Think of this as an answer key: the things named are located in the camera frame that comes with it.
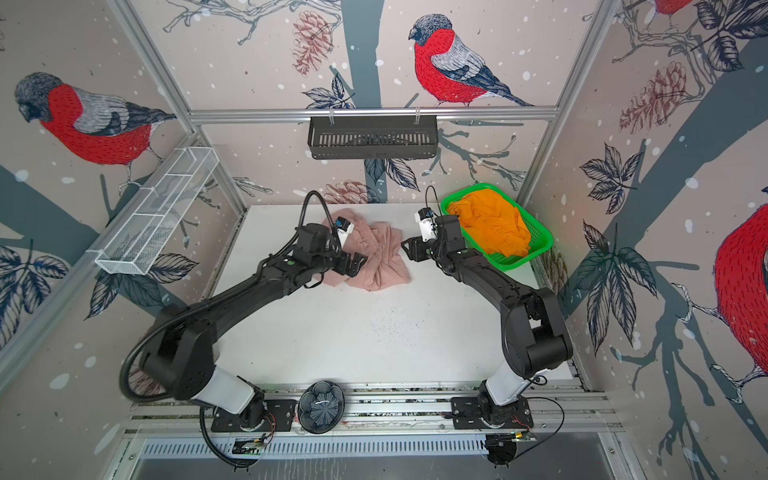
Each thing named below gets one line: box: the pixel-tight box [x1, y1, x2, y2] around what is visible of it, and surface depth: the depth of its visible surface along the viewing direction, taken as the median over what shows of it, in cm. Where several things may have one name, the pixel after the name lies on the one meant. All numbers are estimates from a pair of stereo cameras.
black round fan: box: [298, 380, 346, 434], surface depth 75 cm
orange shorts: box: [448, 190, 531, 257], surface depth 109 cm
